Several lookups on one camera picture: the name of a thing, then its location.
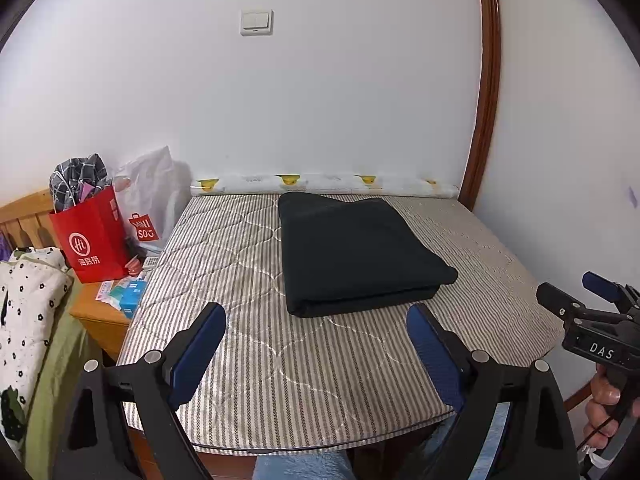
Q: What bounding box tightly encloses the black sweatshirt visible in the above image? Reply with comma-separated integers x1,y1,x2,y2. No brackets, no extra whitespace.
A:
278,192,458,318

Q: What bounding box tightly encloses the person's right hand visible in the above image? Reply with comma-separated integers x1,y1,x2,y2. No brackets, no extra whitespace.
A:
584,364,620,450

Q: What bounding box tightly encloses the striped grey mattress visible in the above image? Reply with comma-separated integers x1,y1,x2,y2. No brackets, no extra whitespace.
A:
118,195,562,456

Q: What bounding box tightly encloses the wooden bedside table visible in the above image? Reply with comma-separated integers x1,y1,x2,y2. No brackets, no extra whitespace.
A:
70,283,130,361

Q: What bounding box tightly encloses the blue tissue box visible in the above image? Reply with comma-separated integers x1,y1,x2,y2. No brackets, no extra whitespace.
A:
119,280,148,320

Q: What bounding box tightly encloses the white remote control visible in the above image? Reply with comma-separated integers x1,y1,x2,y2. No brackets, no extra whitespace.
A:
142,256,160,269

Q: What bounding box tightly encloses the red white leaflet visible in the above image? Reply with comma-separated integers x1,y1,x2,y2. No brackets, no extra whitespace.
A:
96,281,114,304

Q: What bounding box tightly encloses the pink round container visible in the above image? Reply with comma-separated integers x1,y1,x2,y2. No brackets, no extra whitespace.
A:
125,256,142,276

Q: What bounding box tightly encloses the green bed sheet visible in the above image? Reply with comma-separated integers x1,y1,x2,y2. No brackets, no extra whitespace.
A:
23,271,102,479

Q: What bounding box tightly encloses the blue jeans leg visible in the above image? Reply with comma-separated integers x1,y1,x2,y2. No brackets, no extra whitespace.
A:
252,451,356,480

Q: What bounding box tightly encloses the red paper shopping bag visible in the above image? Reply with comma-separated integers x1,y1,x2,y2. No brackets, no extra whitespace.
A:
49,186,130,284

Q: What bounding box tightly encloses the white floral quilt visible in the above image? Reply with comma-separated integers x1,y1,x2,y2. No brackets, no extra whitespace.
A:
1,247,73,457

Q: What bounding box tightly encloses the white Miniso plastic bag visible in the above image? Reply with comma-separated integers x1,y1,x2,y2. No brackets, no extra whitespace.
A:
113,146,191,255

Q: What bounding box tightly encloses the white duck pattern bolster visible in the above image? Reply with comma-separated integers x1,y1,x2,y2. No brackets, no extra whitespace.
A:
191,174,459,200

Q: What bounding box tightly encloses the wooden headboard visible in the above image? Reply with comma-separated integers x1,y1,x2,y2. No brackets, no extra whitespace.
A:
0,190,61,249

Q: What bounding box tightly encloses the grey plaid cloth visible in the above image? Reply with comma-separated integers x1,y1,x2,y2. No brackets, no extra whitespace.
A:
49,154,112,214

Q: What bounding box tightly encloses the black cable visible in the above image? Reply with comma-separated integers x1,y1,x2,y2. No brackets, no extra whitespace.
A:
574,408,622,480

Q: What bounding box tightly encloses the brown wooden door frame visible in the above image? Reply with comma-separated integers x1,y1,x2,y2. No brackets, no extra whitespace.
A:
459,0,502,210

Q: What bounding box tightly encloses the white wall light switch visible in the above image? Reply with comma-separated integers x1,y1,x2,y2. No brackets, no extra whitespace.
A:
240,10,273,37

